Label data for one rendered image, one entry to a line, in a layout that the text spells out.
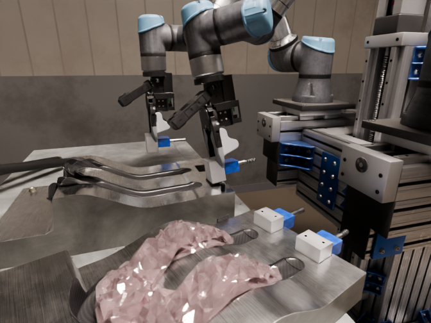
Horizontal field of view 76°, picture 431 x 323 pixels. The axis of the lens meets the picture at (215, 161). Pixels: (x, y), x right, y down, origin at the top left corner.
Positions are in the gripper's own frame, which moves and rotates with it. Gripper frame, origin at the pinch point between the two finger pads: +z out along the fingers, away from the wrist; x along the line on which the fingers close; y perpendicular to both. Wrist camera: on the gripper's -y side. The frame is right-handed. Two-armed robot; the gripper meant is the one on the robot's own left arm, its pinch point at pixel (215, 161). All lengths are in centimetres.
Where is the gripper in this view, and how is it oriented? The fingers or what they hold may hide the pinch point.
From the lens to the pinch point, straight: 68.8
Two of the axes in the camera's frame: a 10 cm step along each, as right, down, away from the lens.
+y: 9.3, -2.4, 2.6
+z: 1.8, 9.6, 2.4
